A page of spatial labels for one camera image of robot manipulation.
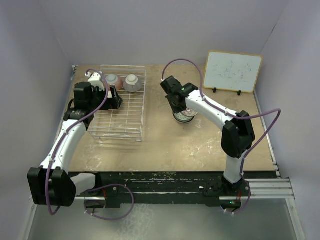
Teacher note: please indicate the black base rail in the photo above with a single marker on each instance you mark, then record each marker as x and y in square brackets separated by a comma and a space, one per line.
[207, 188]

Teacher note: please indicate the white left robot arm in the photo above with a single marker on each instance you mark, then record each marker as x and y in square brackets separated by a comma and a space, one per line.
[50, 183]

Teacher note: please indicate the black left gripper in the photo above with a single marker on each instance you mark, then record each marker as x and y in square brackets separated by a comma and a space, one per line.
[115, 101]

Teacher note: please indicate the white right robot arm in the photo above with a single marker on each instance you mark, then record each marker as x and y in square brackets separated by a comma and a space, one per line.
[238, 134]

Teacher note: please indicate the green patterned bowl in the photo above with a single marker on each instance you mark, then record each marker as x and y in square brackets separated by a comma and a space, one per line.
[181, 116]

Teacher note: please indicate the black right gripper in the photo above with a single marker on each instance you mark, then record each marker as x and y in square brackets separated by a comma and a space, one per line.
[176, 109]

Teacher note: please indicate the pink patterned bowl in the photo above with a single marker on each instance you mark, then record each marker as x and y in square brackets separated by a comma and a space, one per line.
[115, 81]

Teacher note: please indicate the grey striped bowl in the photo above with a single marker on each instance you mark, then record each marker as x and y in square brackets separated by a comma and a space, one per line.
[132, 83]

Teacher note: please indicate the aluminium frame rail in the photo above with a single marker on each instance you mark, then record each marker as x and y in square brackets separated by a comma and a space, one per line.
[269, 214]

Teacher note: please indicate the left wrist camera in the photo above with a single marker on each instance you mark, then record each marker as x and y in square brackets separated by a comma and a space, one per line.
[95, 80]

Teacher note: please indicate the yellow framed whiteboard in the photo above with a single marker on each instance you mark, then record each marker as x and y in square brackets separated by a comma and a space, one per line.
[230, 71]

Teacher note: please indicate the purple patterned bowl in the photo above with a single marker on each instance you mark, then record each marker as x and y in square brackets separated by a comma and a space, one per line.
[189, 112]

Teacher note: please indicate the white wire dish rack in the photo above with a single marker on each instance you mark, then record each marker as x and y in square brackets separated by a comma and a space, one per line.
[126, 121]

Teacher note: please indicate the blue floral bowl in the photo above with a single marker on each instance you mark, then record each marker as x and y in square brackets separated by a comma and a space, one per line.
[184, 121]

